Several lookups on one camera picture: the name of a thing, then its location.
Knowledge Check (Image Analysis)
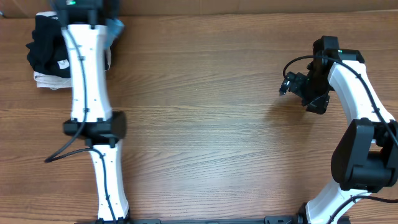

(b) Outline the light blue t-shirt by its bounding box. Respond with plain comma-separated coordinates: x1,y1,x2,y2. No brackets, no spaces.
104,19,125,49

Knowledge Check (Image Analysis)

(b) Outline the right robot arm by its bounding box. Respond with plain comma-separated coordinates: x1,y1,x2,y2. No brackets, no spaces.
279,49,397,223

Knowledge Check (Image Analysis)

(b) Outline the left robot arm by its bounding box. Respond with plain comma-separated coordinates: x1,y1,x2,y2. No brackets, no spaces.
45,1,130,223

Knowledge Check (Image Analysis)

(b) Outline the black folded garment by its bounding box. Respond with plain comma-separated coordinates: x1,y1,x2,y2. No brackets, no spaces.
25,14,109,78

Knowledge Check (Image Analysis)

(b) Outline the beige folded garment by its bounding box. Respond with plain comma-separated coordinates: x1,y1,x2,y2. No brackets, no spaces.
33,11,112,91

